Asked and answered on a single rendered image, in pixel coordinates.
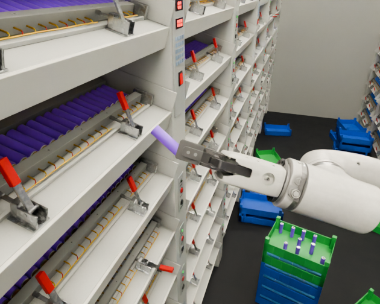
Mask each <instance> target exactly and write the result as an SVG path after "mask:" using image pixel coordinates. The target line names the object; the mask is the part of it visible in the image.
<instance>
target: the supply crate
mask: <svg viewBox="0 0 380 304"><path fill-rule="evenodd" d="M280 219H281V217H280V216H277V217H276V222H275V224H274V225H273V227H272V229H271V231H270V233H269V234H268V236H266V237H265V242H264V249H263V250H265V251H266V252H269V253H272V254H274V255H276V256H279V257H281V258H284V259H286V260H289V261H291V262H293V263H296V264H299V265H301V266H303V267H306V268H308V269H310V270H313V271H316V272H318V273H320V274H323V275H325V276H326V275H327V272H328V269H329V265H330V263H331V257H332V254H333V251H334V246H335V242H336V240H337V236H335V235H333V236H332V238H329V237H327V236H324V235H321V234H318V233H315V232H312V231H310V230H306V229H304V228H301V227H298V226H295V225H293V224H290V223H287V222H284V221H281V220H280ZM280 223H283V230H282V233H279V226H280ZM292 226H294V227H295V231H294V236H293V238H291V237H290V232H291V227H292ZM302 230H306V233H305V239H304V241H302V242H301V246H300V252H299V255H297V254H295V252H296V246H297V241H298V238H300V237H301V234H302ZM313 235H317V239H316V242H315V247H314V252H313V255H310V254H309V250H310V247H311V243H312V238H313ZM284 242H287V243H288V246H287V250H285V249H283V244H284ZM322 256H324V257H325V258H326V259H325V263H324V265H323V264H320V260H321V257H322Z"/></svg>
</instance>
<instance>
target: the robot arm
mask: <svg viewBox="0 0 380 304"><path fill-rule="evenodd" d="M176 159H179V160H182V161H185V162H188V163H191V164H194V165H198V164H199V165H201V166H204V167H206V168H210V169H213V170H216V171H214V175H215V177H216V179H217V180H218V181H219V182H220V183H224V184H227V185H231V186H235V187H237V188H241V189H245V190H248V191H252V192H255V193H258V194H263V195H266V196H267V200H268V201H270V202H272V204H273V205H274V206H276V207H279V208H282V209H285V210H288V211H291V212H295V213H297V214H300V215H304V216H306V217H310V218H313V219H316V220H319V221H322V222H325V223H328V224H332V225H335V226H338V227H341V228H344V229H347V230H350V231H353V232H356V233H360V234H365V233H369V232H371V231H372V230H373V229H374V228H375V227H376V226H377V225H378V224H379V222H380V160H379V159H375V158H373V157H369V156H365V155H361V154H355V153H349V152H344V151H337V150H313V151H310V152H308V153H306V154H305V155H303V157H302V158H301V160H300V161H298V160H295V159H292V158H288V159H280V160H278V161H277V163H272V162H269V161H266V160H262V159H258V158H256V157H252V156H248V155H246V154H241V153H236V152H233V151H227V150H223V151H221V153H220V152H217V151H214V150H210V149H208V148H205V147H204V146H202V145H199V144H196V143H193V142H189V141H186V140H184V139H182V140H181V141H180V143H179V147H178V149H177V152H176Z"/></svg>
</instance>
